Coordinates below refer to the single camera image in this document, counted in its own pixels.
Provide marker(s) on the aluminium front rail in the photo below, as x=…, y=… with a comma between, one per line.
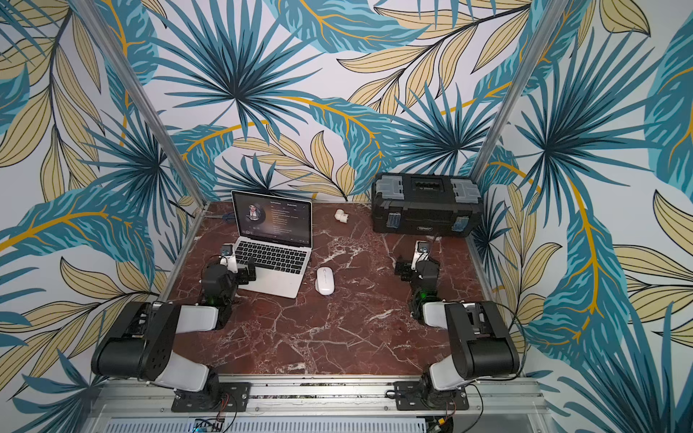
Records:
x=324, y=403

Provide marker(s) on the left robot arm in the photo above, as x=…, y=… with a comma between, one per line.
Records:
x=139, y=345

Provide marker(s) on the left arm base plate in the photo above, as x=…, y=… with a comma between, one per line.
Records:
x=222, y=397

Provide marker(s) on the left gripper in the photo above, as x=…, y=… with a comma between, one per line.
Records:
x=243, y=273

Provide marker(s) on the white wireless mouse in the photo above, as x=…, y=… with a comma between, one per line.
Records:
x=325, y=281

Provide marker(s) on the silver laptop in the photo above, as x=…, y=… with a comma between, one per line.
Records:
x=277, y=234

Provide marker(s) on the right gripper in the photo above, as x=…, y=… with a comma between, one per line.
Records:
x=404, y=269

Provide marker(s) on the small white plastic fitting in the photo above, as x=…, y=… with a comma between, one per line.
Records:
x=341, y=216

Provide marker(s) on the right aluminium frame post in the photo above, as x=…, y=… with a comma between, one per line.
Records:
x=536, y=46

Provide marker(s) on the aluminium frame post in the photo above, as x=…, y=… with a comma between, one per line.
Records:
x=104, y=38
x=536, y=46

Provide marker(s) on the black plastic toolbox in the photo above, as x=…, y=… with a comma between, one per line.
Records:
x=425, y=205

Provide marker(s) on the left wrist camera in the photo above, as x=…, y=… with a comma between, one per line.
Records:
x=228, y=254

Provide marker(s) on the left aluminium frame post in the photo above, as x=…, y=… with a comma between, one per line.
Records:
x=104, y=38

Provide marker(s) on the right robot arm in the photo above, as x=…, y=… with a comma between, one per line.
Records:
x=480, y=343

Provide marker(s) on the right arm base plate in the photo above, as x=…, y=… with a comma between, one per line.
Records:
x=419, y=396

